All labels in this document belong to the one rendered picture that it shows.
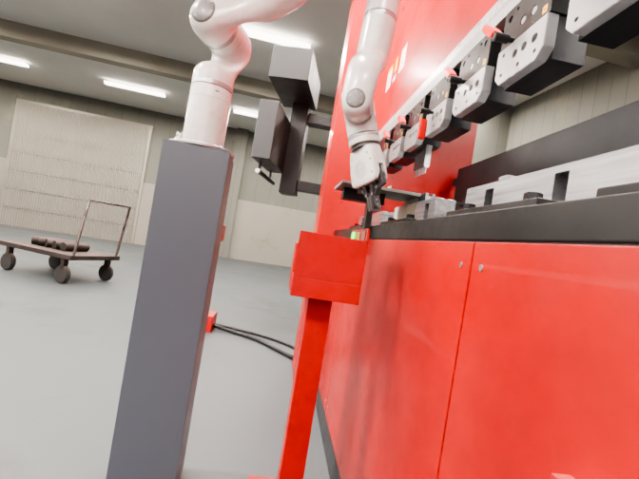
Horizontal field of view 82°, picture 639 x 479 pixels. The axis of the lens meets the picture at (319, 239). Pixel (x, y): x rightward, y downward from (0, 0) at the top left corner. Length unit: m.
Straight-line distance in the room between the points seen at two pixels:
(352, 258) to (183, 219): 0.49
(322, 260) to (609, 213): 0.58
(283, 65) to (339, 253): 1.81
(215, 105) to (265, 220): 9.11
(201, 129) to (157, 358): 0.65
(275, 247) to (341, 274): 9.38
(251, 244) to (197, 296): 9.13
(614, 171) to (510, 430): 0.35
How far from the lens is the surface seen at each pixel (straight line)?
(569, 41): 0.86
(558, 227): 0.47
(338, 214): 2.13
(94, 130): 11.17
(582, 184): 0.65
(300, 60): 2.50
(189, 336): 1.11
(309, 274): 0.85
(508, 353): 0.51
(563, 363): 0.45
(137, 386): 1.18
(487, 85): 0.99
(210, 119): 1.15
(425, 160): 1.32
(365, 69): 0.98
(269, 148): 2.32
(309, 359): 0.96
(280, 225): 10.22
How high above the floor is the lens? 0.79
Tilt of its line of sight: 1 degrees up
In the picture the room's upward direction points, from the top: 9 degrees clockwise
